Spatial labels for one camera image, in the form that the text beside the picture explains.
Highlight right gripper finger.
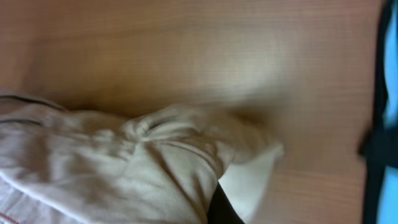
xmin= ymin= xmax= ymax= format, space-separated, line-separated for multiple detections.
xmin=207 ymin=184 xmax=244 ymax=224

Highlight black garment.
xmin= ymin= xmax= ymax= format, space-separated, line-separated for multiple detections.
xmin=359 ymin=0 xmax=397 ymax=224

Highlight beige khaki shorts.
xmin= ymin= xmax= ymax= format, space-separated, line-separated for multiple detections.
xmin=1 ymin=93 xmax=284 ymax=223

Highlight light blue garment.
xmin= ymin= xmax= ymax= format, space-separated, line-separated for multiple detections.
xmin=377 ymin=2 xmax=397 ymax=224

